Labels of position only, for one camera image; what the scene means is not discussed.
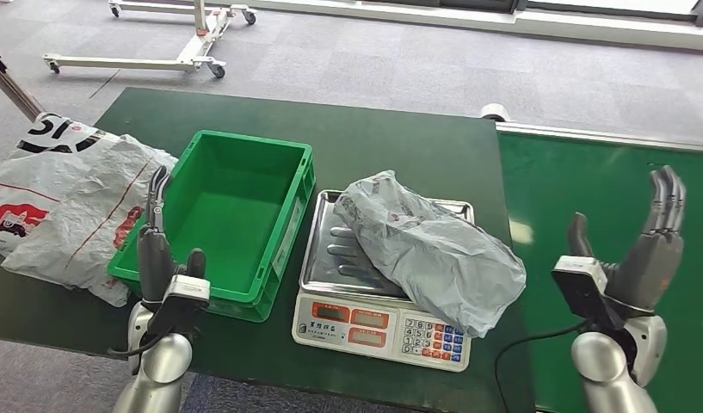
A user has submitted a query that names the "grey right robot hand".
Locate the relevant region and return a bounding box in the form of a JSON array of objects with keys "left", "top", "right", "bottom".
[{"left": 565, "top": 164, "right": 688, "bottom": 315}]

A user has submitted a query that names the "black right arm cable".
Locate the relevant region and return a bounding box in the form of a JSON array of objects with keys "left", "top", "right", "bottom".
[{"left": 492, "top": 319, "right": 589, "bottom": 413}]

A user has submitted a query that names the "white conveyor end roller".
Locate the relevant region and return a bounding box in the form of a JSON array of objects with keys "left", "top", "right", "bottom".
[{"left": 479, "top": 103, "right": 513, "bottom": 123}]

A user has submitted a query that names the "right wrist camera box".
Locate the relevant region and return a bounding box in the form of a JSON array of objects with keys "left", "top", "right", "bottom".
[{"left": 550, "top": 255, "right": 627, "bottom": 333}]

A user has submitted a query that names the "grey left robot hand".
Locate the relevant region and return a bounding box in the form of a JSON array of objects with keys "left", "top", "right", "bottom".
[{"left": 136, "top": 164, "right": 207, "bottom": 307}]

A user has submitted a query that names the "white scale with steel tray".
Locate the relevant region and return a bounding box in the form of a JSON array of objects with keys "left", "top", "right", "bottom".
[{"left": 291, "top": 189, "right": 477, "bottom": 373}]

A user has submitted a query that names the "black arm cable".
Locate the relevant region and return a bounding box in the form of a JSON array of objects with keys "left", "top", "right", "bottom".
[
  {"left": 106, "top": 329, "right": 171, "bottom": 361},
  {"left": 492, "top": 319, "right": 589, "bottom": 413}
]

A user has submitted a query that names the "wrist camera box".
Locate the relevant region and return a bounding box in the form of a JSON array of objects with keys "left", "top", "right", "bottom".
[
  {"left": 550, "top": 255, "right": 627, "bottom": 333},
  {"left": 147, "top": 274, "right": 212, "bottom": 347}
]

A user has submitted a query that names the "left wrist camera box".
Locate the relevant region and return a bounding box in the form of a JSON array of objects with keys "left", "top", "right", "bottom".
[{"left": 147, "top": 274, "right": 212, "bottom": 347}]

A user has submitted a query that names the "silver conveyor side rail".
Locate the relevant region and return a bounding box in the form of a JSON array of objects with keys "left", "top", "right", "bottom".
[{"left": 496, "top": 120, "right": 703, "bottom": 155}]

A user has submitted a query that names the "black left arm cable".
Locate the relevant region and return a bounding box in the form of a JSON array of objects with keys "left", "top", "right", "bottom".
[{"left": 106, "top": 329, "right": 171, "bottom": 361}]

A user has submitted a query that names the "white wheeled metal frame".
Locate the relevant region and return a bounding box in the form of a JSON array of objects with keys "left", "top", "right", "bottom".
[{"left": 43, "top": 0, "right": 259, "bottom": 80}]

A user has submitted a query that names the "green plastic crate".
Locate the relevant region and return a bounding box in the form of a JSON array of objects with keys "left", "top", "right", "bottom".
[{"left": 107, "top": 129, "right": 318, "bottom": 324}]

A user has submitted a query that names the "dark metal pole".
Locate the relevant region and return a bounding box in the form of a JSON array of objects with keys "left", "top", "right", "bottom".
[{"left": 0, "top": 40, "right": 47, "bottom": 122}]

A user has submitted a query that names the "grey plastic mailer package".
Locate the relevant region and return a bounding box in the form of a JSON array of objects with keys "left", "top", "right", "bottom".
[{"left": 332, "top": 170, "right": 527, "bottom": 340}]

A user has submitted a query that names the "large white printed mailer bag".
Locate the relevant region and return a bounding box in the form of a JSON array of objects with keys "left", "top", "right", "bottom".
[{"left": 0, "top": 112, "right": 180, "bottom": 308}]

